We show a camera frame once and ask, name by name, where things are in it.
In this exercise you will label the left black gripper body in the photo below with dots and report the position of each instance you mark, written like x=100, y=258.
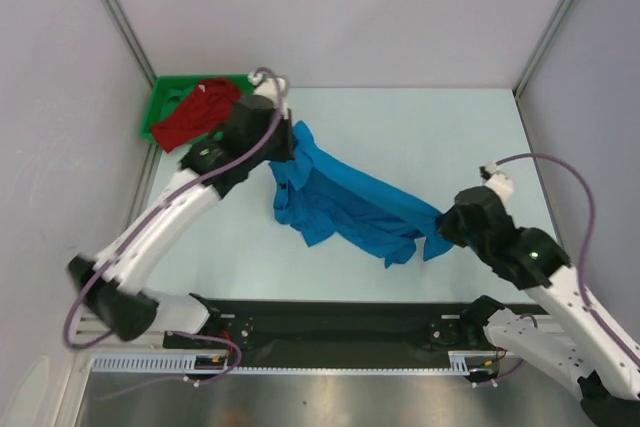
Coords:
x=278, y=146

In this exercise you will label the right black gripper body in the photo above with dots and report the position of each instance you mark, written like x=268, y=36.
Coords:
x=453, y=229

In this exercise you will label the blue polo shirt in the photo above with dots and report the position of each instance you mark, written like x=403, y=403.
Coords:
x=320, y=196

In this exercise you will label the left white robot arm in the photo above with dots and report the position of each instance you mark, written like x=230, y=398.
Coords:
x=111, y=283

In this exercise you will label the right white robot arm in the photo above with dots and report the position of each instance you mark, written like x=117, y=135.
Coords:
x=600, y=365

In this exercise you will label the red t shirt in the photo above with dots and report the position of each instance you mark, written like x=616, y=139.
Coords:
x=208, y=104

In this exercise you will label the green plastic bin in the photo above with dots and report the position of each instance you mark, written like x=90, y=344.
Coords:
x=168, y=91

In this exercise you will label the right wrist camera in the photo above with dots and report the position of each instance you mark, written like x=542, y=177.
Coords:
x=495, y=179

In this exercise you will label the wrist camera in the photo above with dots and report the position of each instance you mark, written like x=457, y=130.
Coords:
x=275, y=87
x=495, y=179

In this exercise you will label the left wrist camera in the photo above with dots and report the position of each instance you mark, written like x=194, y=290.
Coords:
x=275, y=87

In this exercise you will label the right white cable duct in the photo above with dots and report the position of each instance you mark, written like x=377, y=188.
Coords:
x=495, y=364

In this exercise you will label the white cable duct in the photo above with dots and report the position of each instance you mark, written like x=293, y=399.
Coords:
x=495, y=364
x=156, y=363

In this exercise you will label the left aluminium frame post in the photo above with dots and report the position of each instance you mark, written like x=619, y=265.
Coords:
x=121, y=21

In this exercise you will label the aluminium frame post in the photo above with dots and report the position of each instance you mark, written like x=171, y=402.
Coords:
x=551, y=30
x=121, y=21

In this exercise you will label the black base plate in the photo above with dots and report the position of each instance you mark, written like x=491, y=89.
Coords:
x=345, y=335

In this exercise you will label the front aluminium rail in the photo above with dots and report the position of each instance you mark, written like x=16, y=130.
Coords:
x=90, y=327

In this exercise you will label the left white cable duct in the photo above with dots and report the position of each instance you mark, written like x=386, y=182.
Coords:
x=156, y=363

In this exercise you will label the right aluminium frame post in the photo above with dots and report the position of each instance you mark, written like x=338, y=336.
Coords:
x=551, y=30

